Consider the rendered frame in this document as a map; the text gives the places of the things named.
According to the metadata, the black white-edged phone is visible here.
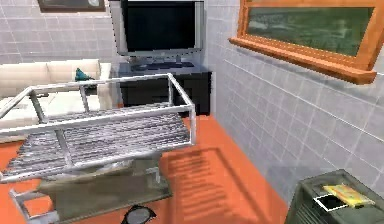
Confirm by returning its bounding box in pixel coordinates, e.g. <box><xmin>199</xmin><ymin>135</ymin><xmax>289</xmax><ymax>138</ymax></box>
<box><xmin>312</xmin><ymin>193</ymin><xmax>349</xmax><ymax>213</ymax></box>

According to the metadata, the black television cabinet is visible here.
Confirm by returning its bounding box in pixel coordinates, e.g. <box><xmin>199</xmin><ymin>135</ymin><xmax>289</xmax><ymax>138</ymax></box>
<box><xmin>118</xmin><ymin>61</ymin><xmax>213</xmax><ymax>117</ymax></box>

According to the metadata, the silver flat television set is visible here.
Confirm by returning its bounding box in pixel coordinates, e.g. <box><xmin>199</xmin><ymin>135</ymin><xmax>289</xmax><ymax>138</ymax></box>
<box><xmin>108</xmin><ymin>0</ymin><xmax>206</xmax><ymax>72</ymax></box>

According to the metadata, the silver metal coffee table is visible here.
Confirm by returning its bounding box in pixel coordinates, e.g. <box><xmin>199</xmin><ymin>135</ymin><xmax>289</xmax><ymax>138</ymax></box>
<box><xmin>0</xmin><ymin>72</ymin><xmax>197</xmax><ymax>224</ymax></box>

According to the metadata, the black rimmed round object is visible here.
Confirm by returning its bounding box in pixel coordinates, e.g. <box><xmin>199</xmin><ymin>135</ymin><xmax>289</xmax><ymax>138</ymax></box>
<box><xmin>120</xmin><ymin>204</ymin><xmax>157</xmax><ymax>224</ymax></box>

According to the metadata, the teal green figurine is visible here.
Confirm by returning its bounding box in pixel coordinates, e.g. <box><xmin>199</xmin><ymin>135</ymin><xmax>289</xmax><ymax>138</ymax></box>
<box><xmin>74</xmin><ymin>67</ymin><xmax>96</xmax><ymax>83</ymax></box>

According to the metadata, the wooden framed window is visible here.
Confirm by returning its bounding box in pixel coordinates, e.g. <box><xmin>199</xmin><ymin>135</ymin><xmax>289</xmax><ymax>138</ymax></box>
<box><xmin>228</xmin><ymin>0</ymin><xmax>384</xmax><ymax>85</ymax></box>

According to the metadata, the cream white sofa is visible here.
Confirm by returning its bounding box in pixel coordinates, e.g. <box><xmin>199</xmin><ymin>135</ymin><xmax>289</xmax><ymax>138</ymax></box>
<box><xmin>0</xmin><ymin>58</ymin><xmax>113</xmax><ymax>144</ymax></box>

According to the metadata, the dark green side table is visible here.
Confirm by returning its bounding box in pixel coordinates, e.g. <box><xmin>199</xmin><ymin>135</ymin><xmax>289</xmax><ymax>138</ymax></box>
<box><xmin>283</xmin><ymin>168</ymin><xmax>384</xmax><ymax>224</ymax></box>

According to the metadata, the yellow book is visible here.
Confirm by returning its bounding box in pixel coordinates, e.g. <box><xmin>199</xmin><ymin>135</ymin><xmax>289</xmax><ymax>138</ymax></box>
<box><xmin>322</xmin><ymin>183</ymin><xmax>376</xmax><ymax>208</ymax></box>

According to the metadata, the dark framed wall picture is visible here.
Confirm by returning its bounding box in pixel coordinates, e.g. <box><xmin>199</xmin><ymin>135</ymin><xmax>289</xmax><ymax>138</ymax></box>
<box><xmin>37</xmin><ymin>0</ymin><xmax>107</xmax><ymax>13</ymax></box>

